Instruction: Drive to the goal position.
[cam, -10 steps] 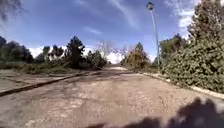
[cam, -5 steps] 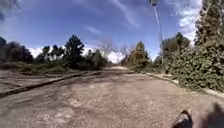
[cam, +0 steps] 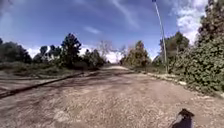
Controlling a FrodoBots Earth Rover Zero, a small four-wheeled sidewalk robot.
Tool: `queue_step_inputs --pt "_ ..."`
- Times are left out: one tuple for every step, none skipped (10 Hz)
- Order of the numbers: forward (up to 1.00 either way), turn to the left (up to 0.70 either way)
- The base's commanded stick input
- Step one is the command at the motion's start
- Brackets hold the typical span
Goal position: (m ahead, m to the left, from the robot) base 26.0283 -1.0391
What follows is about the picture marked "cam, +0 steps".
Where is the yellowish green tree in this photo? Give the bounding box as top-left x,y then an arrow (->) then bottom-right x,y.
119,40 -> 153,69

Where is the brown gravel dirt path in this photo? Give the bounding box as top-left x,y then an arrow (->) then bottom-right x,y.
0,64 -> 224,128

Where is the row of dark trees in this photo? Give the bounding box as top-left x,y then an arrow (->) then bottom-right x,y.
0,32 -> 108,71

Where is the tall thin lamp pole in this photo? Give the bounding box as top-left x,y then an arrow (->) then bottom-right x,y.
151,0 -> 170,75

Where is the grass strip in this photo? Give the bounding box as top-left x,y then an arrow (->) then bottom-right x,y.
0,61 -> 88,80

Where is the concrete kerb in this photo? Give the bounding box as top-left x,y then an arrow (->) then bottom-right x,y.
0,71 -> 98,100

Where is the robot's own part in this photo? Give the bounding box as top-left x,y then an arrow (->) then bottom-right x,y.
170,108 -> 196,128

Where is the tall green hedge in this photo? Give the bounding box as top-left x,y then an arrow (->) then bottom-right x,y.
173,0 -> 224,95

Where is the grey paved strip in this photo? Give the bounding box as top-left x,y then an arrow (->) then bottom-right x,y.
0,73 -> 69,94

